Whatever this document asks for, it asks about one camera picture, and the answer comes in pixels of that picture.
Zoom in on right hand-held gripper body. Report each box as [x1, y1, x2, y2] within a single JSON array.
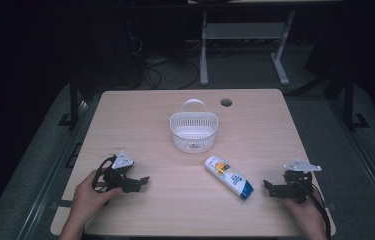
[[282, 159, 322, 205]]

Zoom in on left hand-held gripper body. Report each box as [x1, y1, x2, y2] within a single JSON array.
[[102, 150, 136, 194]]

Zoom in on white bottle with blue cap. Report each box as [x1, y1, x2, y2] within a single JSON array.
[[203, 155, 255, 201]]

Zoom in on white plastic basket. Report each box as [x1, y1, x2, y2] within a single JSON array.
[[169, 98, 220, 155]]

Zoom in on person's right hand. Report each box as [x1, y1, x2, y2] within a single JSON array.
[[282, 192, 327, 235]]

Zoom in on person's left hand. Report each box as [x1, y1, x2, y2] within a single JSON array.
[[71, 169, 123, 228]]

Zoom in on black metal stand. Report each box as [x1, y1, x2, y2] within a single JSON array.
[[341, 68, 371, 131], [58, 74, 84, 129]]

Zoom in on black floor cables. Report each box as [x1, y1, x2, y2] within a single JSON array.
[[139, 36, 202, 91]]

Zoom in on grey metal desk frame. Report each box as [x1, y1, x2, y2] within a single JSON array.
[[198, 9, 297, 87]]

